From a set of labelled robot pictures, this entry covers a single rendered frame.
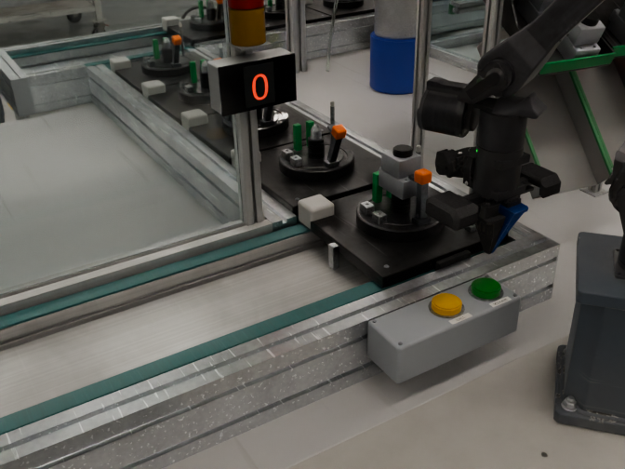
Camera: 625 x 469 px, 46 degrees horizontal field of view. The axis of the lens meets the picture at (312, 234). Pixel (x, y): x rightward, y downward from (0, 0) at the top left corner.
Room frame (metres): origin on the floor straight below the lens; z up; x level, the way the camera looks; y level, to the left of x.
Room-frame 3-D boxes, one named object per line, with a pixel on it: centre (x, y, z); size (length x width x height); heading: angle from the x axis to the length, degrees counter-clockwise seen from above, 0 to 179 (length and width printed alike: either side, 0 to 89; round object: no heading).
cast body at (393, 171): (1.04, -0.14, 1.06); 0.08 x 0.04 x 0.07; 30
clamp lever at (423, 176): (1.00, -0.16, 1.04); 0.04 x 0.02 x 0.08; 30
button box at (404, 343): (0.81, -0.18, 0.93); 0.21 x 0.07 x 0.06; 120
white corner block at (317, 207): (1.07, -0.01, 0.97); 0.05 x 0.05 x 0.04; 30
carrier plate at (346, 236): (1.04, -0.14, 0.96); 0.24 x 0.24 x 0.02; 30
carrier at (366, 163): (1.26, -0.01, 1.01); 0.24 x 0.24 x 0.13; 30
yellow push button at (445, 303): (0.81, -0.18, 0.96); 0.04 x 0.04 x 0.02
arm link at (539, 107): (0.84, -0.24, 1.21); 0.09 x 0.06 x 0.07; 56
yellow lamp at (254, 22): (1.04, 0.08, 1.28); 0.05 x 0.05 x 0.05
